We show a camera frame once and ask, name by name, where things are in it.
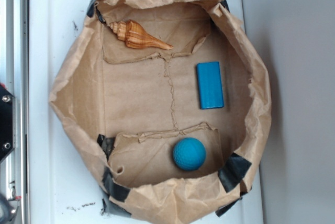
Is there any blue rectangular block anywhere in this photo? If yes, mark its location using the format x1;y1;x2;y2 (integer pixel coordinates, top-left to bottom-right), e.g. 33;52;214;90
196;61;225;109

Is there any metal frame rail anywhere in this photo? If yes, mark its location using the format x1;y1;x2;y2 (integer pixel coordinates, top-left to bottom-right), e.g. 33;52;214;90
1;0;29;223

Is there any brown paper bag tray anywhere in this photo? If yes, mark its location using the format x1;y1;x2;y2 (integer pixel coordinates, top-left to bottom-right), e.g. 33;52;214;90
49;0;271;223

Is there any black metal bracket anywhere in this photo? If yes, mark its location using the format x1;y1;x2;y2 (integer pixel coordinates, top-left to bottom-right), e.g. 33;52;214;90
0;83;16;163

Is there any blue dimpled ball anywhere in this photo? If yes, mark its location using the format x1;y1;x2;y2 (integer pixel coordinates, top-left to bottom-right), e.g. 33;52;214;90
172;138;206;171

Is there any white plastic tray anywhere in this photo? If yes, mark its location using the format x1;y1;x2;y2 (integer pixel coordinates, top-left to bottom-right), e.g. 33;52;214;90
28;0;263;223

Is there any brown spiral sea shell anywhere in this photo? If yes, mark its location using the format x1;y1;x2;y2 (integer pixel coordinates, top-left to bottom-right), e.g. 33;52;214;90
108;20;173;50

